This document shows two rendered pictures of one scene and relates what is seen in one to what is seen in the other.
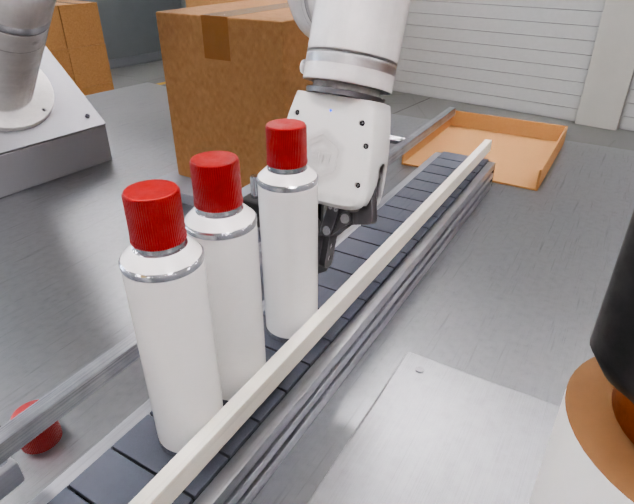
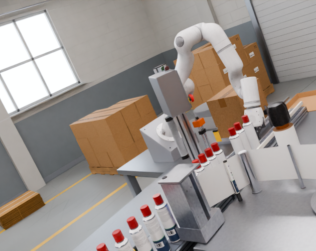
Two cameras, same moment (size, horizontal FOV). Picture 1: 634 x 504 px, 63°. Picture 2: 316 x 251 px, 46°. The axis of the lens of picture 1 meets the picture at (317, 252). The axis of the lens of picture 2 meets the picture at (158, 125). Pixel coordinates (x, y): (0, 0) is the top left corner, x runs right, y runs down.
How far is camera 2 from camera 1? 1.54 m
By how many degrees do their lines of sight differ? 23
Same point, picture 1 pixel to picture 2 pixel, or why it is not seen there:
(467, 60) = not seen: outside the picture
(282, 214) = (248, 129)
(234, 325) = (245, 146)
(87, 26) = (146, 105)
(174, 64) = (213, 111)
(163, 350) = (237, 148)
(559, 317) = not seen: outside the picture
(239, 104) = (232, 115)
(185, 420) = not seen: hidden behind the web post
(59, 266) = not seen: hidden behind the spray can
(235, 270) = (243, 137)
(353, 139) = (255, 114)
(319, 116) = (249, 112)
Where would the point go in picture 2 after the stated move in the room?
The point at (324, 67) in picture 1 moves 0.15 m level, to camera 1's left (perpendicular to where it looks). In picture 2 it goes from (247, 105) to (220, 114)
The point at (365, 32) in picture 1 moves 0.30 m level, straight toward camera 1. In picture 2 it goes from (251, 98) to (250, 116)
